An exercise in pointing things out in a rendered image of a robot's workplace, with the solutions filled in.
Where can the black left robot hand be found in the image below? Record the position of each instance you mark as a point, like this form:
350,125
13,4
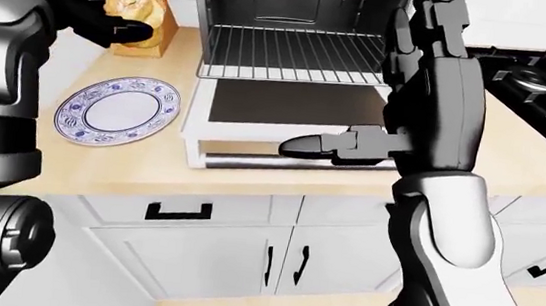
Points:
84,22

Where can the white cabinet drawer front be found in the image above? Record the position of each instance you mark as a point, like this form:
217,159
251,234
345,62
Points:
172,203

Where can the white cabinet door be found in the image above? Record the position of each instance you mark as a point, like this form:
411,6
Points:
192,262
338,261

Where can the light wooden block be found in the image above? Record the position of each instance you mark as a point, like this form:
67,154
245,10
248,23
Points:
166,33

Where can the blue patterned white plate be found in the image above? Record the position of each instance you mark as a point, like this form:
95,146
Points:
118,112

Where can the black grey right robot hand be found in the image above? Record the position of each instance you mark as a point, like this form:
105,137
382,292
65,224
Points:
450,113

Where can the pale golden scone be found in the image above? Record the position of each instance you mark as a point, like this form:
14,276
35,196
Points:
134,4

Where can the white glass toaster oven door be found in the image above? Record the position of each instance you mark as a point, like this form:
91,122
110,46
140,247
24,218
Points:
278,102

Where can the round silver stove burner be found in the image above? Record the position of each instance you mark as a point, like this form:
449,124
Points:
530,80

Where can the white black toaster oven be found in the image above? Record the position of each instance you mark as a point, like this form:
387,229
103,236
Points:
288,0

